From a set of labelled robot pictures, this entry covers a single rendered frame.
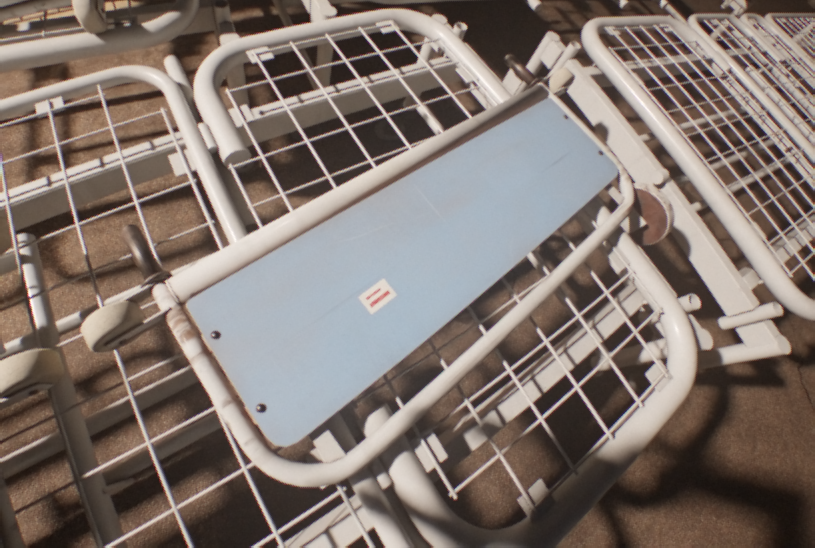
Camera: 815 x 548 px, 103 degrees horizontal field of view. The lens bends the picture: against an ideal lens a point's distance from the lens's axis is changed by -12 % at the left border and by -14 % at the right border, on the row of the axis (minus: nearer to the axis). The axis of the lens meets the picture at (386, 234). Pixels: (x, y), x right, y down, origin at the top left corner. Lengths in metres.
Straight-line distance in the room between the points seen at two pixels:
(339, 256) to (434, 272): 0.12
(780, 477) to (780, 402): 0.25
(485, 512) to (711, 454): 0.75
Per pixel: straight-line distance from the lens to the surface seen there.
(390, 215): 0.50
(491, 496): 1.07
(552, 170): 0.67
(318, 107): 0.73
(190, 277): 0.46
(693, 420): 1.49
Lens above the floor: 0.96
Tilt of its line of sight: 62 degrees down
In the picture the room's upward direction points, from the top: 24 degrees clockwise
